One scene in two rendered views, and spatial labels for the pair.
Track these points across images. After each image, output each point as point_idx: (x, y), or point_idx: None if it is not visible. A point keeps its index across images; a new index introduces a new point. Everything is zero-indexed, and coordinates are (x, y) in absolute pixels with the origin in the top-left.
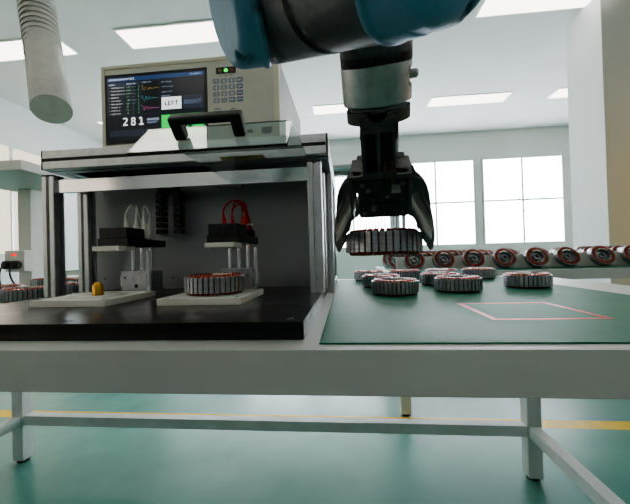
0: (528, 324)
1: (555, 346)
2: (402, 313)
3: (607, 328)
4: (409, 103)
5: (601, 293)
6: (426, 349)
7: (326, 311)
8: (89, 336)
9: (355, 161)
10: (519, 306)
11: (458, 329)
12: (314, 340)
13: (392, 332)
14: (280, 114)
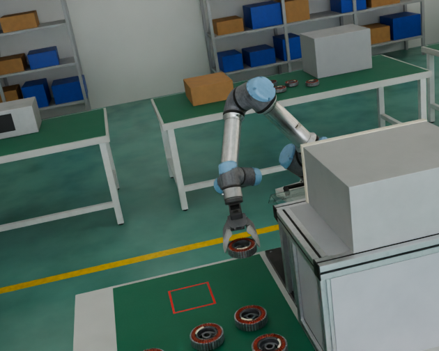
0: (198, 279)
1: (201, 267)
2: (240, 282)
3: (178, 281)
4: (224, 201)
5: (126, 344)
6: (231, 258)
7: (275, 280)
8: None
9: (244, 213)
10: (189, 302)
11: (221, 270)
12: (262, 255)
13: (241, 264)
14: (304, 185)
